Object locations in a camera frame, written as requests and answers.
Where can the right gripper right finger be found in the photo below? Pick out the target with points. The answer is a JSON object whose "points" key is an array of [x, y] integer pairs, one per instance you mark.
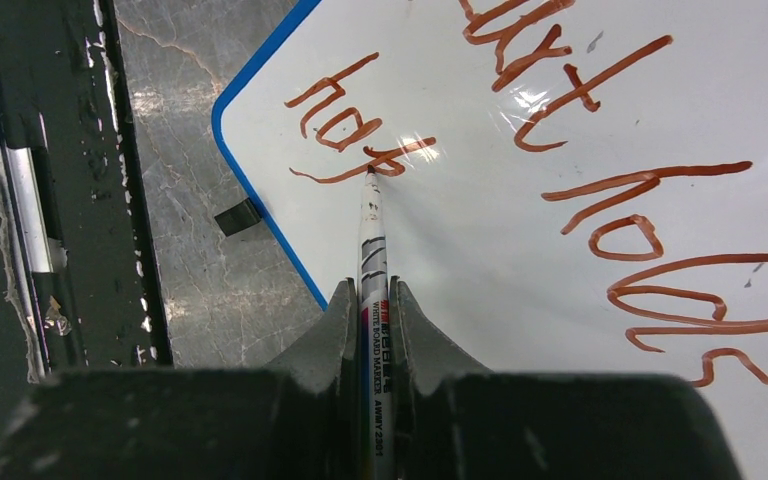
{"points": [[427, 364]]}

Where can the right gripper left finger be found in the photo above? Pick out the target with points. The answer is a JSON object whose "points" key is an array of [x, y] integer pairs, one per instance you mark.
{"points": [[315, 432]]}

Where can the white marker pen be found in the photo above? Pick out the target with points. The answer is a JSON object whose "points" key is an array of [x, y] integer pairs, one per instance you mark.
{"points": [[378, 461]]}

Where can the blue framed whiteboard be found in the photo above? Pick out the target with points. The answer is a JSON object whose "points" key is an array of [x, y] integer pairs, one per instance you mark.
{"points": [[567, 185]]}

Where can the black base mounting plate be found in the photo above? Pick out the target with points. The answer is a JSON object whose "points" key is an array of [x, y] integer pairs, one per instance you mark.
{"points": [[78, 280]]}

